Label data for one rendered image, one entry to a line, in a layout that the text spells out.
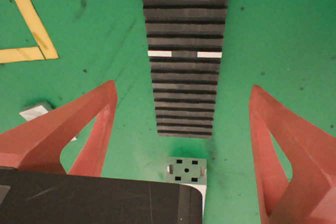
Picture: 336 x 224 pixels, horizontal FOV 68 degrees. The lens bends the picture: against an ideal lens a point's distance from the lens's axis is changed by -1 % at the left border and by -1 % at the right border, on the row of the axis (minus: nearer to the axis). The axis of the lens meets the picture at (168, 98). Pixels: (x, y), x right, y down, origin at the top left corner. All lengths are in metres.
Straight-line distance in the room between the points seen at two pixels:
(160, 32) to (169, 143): 0.12
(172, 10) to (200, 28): 0.02
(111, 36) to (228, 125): 0.13
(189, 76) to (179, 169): 0.11
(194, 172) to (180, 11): 0.16
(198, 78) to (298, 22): 0.07
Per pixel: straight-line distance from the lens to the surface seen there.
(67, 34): 0.20
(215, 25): 0.16
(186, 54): 0.18
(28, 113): 0.26
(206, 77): 0.19
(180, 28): 0.16
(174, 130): 0.24
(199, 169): 0.27
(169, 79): 0.19
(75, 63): 0.21
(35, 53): 0.22
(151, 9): 0.16
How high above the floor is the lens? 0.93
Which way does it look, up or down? 47 degrees down
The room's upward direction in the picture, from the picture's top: 171 degrees counter-clockwise
